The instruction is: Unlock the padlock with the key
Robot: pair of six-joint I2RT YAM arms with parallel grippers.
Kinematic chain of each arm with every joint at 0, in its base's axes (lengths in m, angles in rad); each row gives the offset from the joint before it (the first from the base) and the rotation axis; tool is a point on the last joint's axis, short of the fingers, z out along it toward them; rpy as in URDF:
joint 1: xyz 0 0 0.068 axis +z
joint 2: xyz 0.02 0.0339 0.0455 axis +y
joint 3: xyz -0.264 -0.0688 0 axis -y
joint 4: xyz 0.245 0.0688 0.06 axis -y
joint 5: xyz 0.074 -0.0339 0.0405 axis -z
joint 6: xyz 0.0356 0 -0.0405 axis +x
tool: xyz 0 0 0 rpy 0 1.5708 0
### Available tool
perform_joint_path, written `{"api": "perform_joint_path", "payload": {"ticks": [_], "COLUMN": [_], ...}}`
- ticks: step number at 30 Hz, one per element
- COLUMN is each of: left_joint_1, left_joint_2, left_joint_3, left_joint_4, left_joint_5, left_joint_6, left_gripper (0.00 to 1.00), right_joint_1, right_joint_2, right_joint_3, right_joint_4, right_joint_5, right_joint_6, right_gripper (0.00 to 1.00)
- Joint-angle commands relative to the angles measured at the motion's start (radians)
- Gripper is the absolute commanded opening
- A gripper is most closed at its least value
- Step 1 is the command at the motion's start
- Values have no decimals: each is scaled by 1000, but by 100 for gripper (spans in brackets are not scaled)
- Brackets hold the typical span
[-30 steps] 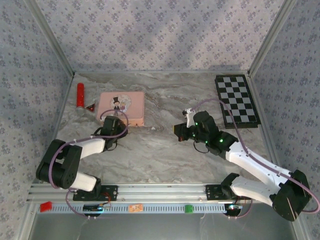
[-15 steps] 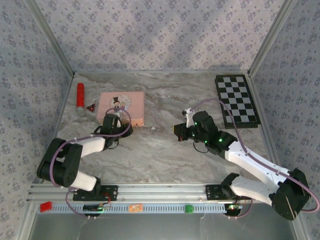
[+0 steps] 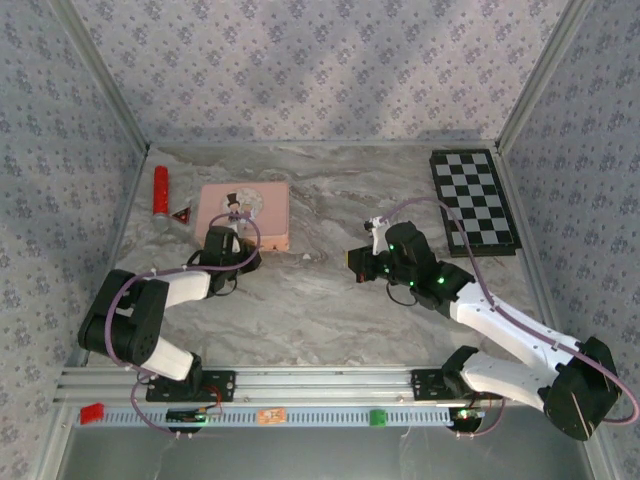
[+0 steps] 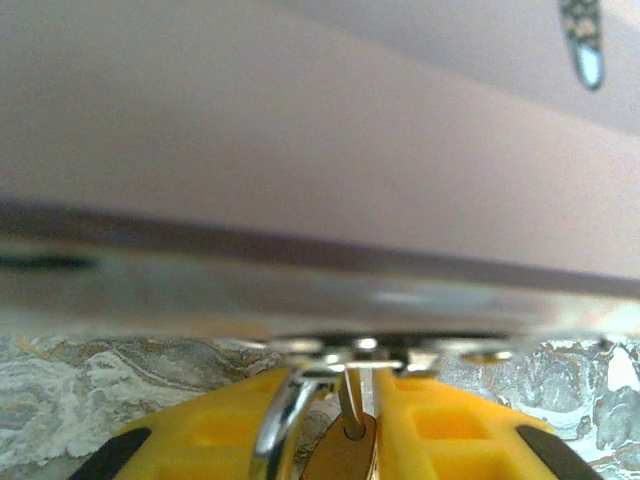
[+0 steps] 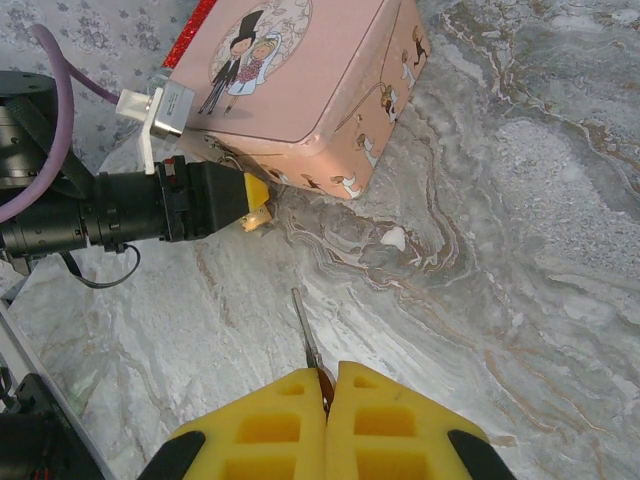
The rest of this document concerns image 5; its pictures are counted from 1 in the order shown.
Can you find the pink wedding tin box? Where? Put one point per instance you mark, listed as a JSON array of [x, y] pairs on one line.
[[310, 75]]

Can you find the silver key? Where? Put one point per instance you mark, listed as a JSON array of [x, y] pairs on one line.
[[306, 330]]

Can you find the red glitter tube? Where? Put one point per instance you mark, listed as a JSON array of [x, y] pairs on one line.
[[187, 35]]

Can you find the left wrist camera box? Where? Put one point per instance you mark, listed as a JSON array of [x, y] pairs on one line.
[[172, 107]]

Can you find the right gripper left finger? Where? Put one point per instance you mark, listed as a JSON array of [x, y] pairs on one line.
[[265, 440]]

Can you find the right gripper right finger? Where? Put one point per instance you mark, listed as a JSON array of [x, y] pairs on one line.
[[385, 440]]

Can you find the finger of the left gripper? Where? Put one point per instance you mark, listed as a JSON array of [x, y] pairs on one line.
[[220, 200]]

